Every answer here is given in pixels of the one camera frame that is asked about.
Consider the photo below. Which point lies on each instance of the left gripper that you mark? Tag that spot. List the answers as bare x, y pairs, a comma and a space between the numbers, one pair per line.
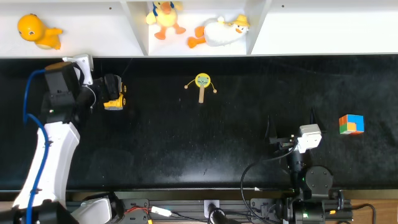
112, 87

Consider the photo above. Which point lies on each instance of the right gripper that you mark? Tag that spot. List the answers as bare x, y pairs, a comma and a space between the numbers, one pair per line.
281, 143

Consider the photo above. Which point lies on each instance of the grey and yellow toy truck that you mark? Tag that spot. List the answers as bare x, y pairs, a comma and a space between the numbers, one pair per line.
113, 104

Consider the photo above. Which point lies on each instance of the many-coloured puzzle cube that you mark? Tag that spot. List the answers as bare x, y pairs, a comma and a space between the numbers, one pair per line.
353, 124

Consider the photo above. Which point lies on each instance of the yellow rattle drum toy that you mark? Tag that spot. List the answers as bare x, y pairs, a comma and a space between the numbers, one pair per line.
202, 81

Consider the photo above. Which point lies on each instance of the yellow rubber duck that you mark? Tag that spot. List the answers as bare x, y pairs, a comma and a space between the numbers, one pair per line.
34, 29

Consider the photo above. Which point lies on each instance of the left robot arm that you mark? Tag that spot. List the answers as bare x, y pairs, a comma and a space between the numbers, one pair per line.
57, 149

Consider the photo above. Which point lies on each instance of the yellow plush duck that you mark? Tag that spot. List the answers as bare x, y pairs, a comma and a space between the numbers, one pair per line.
166, 18

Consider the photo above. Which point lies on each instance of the white shelf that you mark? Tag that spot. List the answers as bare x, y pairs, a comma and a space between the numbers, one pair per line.
280, 34

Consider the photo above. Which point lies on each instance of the white plush duck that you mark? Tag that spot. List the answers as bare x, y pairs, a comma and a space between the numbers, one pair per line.
220, 32

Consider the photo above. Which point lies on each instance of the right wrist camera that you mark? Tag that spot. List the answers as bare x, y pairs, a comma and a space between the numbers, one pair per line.
309, 137

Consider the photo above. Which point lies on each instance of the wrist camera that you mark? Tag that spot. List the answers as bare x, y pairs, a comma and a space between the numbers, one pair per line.
309, 137
81, 67

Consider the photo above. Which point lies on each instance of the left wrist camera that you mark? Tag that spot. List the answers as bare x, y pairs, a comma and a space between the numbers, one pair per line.
81, 67

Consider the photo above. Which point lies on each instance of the mounting rail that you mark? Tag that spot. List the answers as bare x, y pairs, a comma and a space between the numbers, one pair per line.
186, 207

